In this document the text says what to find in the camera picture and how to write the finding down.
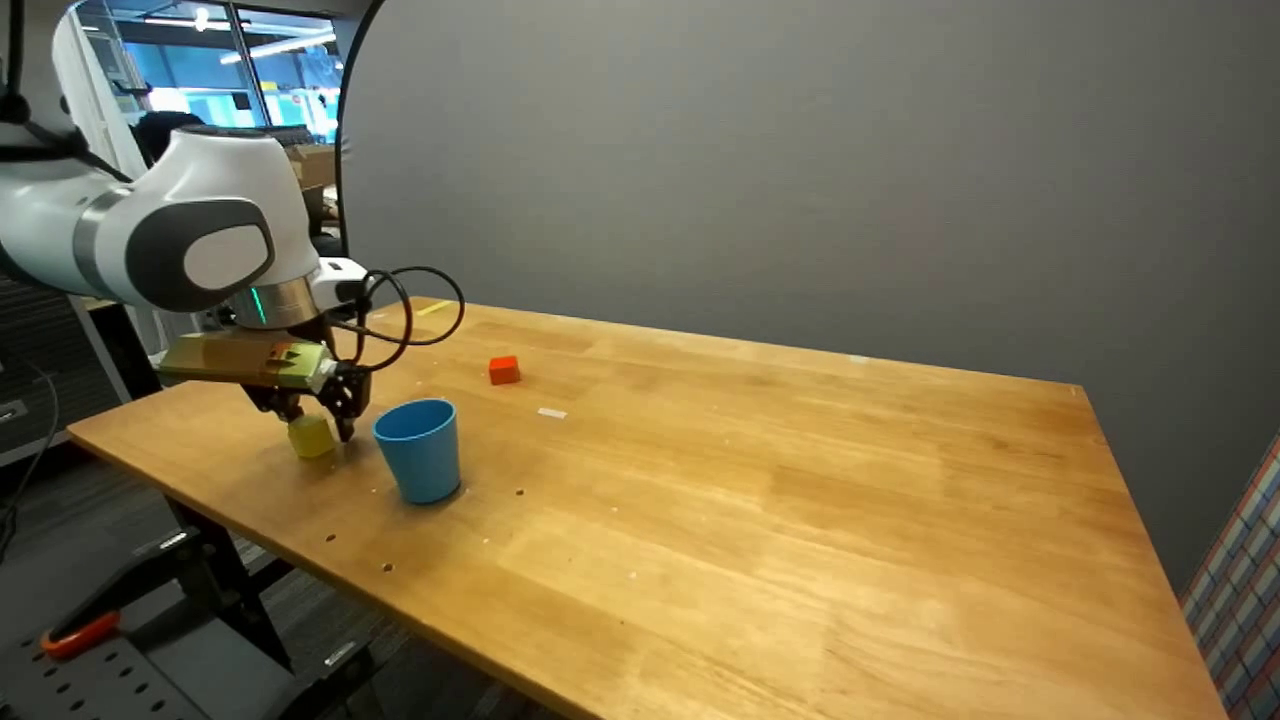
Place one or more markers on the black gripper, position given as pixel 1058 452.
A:
pixel 334 379

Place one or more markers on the yellow block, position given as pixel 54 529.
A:
pixel 314 437

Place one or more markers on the blue plastic cup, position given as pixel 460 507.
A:
pixel 417 459

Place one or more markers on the red block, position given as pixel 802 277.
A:
pixel 501 371

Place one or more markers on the yellow tape strip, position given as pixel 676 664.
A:
pixel 436 311

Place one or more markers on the black table leg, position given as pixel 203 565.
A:
pixel 236 585

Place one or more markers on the small white paper scrap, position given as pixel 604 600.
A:
pixel 548 414

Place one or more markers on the cardboard box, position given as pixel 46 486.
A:
pixel 318 167

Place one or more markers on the black cabinet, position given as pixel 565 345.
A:
pixel 35 382

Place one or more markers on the seated person in sweater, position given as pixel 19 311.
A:
pixel 160 129

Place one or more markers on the ceiling light strip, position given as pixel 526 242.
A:
pixel 275 50

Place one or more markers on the white curtain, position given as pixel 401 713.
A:
pixel 85 75

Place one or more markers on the grey backdrop panel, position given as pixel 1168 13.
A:
pixel 802 162

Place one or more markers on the tan wrist camera bar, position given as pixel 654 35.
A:
pixel 240 356

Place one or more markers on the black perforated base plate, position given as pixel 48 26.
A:
pixel 80 683

